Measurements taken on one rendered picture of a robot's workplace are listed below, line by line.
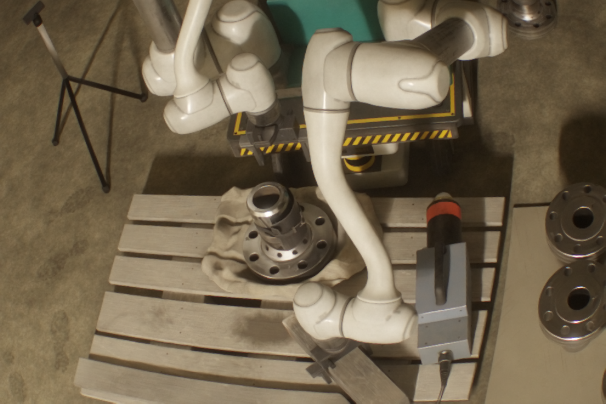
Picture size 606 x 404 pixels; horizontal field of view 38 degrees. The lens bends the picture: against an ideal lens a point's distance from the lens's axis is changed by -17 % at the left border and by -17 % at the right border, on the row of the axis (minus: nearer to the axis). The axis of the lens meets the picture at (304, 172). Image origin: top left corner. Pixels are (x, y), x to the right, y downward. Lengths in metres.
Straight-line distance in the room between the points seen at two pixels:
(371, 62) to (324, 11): 0.82
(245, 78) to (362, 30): 0.54
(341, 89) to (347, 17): 0.79
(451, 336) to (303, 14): 1.06
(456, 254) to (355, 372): 0.40
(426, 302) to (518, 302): 0.40
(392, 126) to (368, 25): 0.31
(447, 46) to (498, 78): 1.02
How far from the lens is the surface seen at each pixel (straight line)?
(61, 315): 3.34
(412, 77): 2.13
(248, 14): 2.85
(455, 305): 2.53
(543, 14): 3.57
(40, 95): 4.17
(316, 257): 2.85
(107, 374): 2.92
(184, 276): 3.02
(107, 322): 3.04
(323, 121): 2.23
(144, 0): 2.63
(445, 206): 2.74
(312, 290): 2.31
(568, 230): 2.67
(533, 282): 2.88
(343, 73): 2.18
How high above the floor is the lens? 2.46
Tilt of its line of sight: 48 degrees down
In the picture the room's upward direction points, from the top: 23 degrees counter-clockwise
